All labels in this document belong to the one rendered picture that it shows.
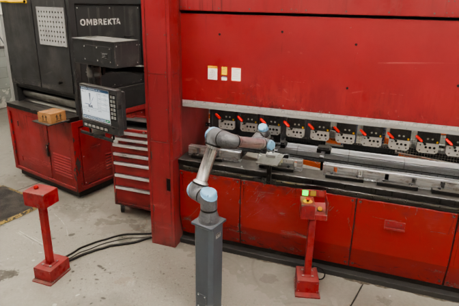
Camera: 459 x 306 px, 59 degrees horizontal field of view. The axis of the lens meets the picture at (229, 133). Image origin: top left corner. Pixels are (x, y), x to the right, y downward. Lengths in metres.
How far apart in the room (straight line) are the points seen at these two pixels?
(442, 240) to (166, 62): 2.57
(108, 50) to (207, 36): 0.84
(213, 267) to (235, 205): 0.84
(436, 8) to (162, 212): 2.76
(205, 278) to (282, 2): 2.11
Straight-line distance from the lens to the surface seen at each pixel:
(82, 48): 3.41
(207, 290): 3.14
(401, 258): 3.68
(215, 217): 2.86
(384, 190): 3.40
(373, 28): 3.22
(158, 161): 3.71
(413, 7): 3.21
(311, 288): 3.57
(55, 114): 4.63
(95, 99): 3.34
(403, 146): 3.39
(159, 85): 3.50
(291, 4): 3.26
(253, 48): 3.36
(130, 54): 3.21
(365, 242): 3.62
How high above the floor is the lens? 2.23
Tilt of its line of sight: 18 degrees down
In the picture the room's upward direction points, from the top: 1 degrees clockwise
